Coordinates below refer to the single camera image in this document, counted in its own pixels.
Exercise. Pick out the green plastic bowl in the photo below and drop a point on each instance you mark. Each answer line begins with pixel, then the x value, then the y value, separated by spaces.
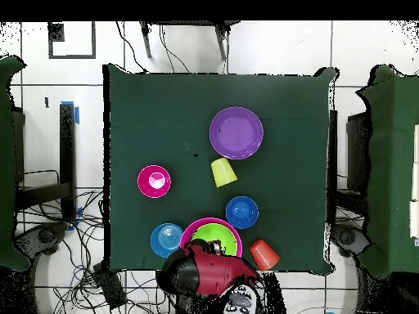
pixel 216 234

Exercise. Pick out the large pink plastic bowl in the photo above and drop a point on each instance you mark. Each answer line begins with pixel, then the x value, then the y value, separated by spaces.
pixel 196 225

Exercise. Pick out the dark blue plastic bowl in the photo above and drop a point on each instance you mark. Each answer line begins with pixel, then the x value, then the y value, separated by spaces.
pixel 242 212

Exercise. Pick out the yellow plastic cup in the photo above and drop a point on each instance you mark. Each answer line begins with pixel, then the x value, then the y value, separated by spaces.
pixel 223 173

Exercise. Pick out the small crimson plastic bowl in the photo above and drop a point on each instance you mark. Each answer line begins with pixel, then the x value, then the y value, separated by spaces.
pixel 145 183

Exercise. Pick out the purple plastic bowl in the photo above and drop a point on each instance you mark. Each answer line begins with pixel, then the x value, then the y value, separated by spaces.
pixel 236 133

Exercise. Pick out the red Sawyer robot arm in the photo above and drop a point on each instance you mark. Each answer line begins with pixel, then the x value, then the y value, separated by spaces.
pixel 216 274

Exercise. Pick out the orange plastic cup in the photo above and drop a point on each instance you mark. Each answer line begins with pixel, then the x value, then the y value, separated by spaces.
pixel 265 255

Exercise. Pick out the light blue plastic bowl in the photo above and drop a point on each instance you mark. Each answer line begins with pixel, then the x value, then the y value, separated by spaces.
pixel 165 240

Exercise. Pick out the black power brick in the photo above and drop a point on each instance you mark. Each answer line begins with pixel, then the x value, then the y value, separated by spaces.
pixel 109 287

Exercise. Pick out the dark green tablecloth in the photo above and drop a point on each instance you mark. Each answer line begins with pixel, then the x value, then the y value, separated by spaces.
pixel 147 114

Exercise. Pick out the blue tape strip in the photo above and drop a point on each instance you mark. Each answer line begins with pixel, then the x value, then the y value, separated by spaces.
pixel 77 116

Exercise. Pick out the green cloth covered side table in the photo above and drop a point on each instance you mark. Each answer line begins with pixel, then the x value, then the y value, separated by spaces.
pixel 8 163
pixel 392 163

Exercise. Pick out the stand with metal legs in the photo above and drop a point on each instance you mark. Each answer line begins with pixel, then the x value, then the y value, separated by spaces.
pixel 146 41

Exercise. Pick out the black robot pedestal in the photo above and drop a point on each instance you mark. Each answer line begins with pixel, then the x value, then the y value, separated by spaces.
pixel 196 307

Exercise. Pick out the grey pedestal foot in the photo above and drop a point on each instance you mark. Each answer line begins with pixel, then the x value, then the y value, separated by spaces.
pixel 45 235
pixel 347 237

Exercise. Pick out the black metal post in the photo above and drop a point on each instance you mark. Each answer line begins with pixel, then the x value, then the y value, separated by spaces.
pixel 333 163

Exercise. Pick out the black metal frame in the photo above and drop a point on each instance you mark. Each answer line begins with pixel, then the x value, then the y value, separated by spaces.
pixel 67 147

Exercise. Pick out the black square floor frame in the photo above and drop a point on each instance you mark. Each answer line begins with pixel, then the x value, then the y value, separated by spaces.
pixel 72 57

